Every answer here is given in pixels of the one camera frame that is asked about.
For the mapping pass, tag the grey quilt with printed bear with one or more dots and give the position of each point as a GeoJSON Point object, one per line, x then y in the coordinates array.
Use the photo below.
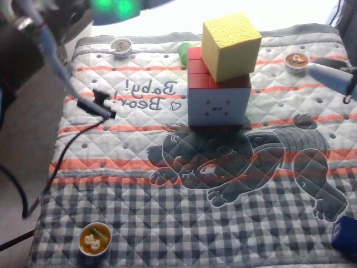
{"type": "Point", "coordinates": [195, 223]}

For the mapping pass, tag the toy bowl with egg soup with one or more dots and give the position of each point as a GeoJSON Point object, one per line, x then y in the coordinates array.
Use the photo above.
{"type": "Point", "coordinates": [296, 62]}

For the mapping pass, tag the yellow cube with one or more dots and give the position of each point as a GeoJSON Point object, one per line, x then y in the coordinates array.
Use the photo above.
{"type": "Point", "coordinates": [231, 47]}

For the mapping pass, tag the Rubik's cube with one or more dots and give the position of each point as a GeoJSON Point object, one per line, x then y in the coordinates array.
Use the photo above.
{"type": "Point", "coordinates": [217, 106]}

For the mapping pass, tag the toy bowl with orange soup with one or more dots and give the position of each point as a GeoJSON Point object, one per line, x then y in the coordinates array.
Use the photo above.
{"type": "Point", "coordinates": [94, 240]}

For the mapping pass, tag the dark blue box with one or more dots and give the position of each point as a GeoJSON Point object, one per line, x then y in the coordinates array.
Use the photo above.
{"type": "Point", "coordinates": [346, 234]}

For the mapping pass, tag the green toy cylinder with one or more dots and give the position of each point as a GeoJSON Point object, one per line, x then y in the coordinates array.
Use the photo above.
{"type": "Point", "coordinates": [183, 51]}

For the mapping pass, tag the white toy bowl with spoon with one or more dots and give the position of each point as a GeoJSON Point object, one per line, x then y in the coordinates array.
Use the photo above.
{"type": "Point", "coordinates": [121, 47]}

